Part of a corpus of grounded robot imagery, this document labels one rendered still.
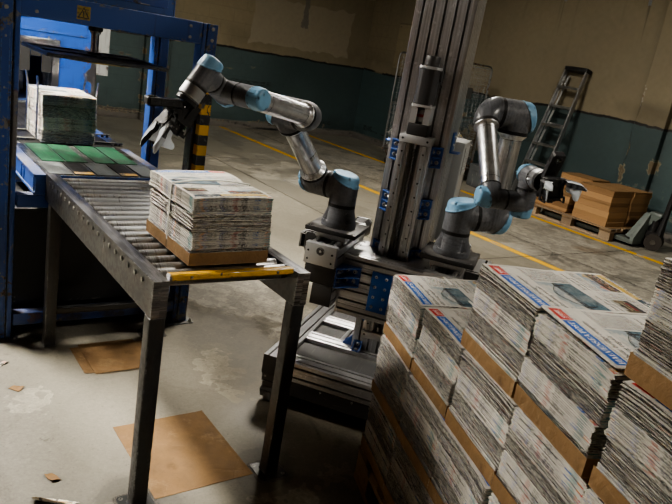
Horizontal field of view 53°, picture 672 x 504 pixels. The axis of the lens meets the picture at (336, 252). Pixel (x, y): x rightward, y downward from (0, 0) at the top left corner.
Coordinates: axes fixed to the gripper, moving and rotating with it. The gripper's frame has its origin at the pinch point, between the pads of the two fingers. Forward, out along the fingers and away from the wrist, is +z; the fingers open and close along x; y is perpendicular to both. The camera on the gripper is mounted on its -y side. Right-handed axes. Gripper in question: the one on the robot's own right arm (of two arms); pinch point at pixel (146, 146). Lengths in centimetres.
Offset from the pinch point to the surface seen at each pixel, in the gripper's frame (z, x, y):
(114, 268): 39.1, 6.7, 17.9
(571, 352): -9, -135, 39
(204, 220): 9.2, -18.7, 21.0
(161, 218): 16.7, 6.8, 21.7
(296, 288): 11, -29, 59
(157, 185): 8.1, 11.8, 16.0
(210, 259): 18.5, -18.6, 30.8
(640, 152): -359, 244, 628
